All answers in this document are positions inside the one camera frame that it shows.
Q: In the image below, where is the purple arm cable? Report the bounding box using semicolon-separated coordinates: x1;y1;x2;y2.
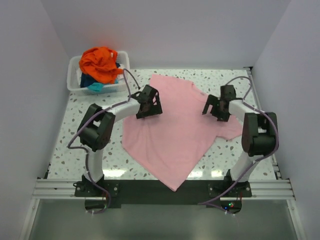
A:
67;68;141;193
198;76;280;210

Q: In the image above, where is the orange t shirt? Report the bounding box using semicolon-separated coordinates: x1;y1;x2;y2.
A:
79;46;124;84

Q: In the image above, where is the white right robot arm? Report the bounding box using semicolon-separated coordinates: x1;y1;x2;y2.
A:
202;85;280;197

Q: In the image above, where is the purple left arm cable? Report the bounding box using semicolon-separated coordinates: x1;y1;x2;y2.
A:
67;68;141;193

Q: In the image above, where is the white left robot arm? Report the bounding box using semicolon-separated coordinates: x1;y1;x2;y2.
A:
77;84;163;196

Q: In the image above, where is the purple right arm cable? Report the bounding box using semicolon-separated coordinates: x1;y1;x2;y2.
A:
198;76;280;210

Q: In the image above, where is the white garment in basket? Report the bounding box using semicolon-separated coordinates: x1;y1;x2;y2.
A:
115;62;125;84

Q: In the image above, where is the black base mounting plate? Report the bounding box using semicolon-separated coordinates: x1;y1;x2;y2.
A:
73;177;252;213

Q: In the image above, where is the pink t shirt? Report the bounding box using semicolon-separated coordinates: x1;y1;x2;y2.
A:
122;74;242;191

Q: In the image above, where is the dark blue t shirt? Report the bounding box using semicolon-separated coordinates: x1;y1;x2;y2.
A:
80;73;97;88

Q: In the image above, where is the white plastic laundry basket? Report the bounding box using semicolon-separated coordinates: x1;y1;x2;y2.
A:
66;55;127;95

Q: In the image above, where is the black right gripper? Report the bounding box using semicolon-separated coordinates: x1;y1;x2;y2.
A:
202;94;230;123

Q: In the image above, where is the teal t shirt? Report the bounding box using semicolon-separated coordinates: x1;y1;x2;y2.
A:
86;82;105;94

